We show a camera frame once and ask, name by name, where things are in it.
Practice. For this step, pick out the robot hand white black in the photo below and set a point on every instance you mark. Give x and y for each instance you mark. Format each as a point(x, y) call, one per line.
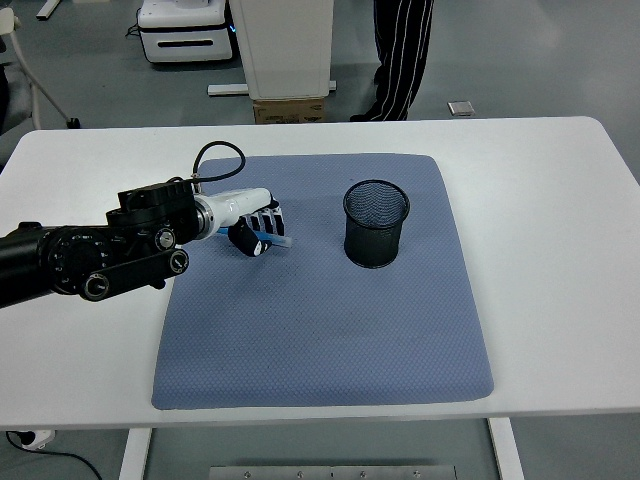
point(240, 205)

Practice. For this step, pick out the blue marker with clear cap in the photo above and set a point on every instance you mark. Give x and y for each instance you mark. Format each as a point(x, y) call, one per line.
point(280, 241)

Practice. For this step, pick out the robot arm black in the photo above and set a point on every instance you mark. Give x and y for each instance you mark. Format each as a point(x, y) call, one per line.
point(75, 255)

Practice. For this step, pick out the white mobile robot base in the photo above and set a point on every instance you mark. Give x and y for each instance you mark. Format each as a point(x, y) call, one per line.
point(185, 30)

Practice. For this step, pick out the black mesh pen holder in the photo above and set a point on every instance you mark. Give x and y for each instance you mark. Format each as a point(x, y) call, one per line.
point(372, 245)

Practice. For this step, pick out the brown cardboard box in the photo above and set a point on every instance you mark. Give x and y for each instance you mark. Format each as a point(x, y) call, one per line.
point(287, 111)

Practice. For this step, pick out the blue textured mat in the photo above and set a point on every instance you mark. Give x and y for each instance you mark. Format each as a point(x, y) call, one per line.
point(320, 325)

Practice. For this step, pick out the person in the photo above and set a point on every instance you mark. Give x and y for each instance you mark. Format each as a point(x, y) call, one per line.
point(400, 50)

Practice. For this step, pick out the grey metal floor plate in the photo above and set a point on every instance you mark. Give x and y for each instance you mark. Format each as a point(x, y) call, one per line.
point(460, 108)

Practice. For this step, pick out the white table leg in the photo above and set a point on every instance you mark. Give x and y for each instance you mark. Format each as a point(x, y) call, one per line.
point(134, 455)
point(506, 450)

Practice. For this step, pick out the white furniture foot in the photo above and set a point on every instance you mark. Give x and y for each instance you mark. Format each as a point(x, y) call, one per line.
point(48, 8)

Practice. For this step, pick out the white power strip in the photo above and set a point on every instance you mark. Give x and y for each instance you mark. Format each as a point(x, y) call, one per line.
point(40, 439)

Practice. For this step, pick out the grey pedestal foot bar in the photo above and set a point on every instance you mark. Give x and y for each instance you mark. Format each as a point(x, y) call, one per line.
point(227, 90)

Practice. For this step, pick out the white column pedestal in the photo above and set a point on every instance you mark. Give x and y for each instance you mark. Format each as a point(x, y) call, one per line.
point(287, 45)

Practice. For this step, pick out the white tube chair frame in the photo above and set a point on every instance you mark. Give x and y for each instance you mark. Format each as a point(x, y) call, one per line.
point(38, 105)

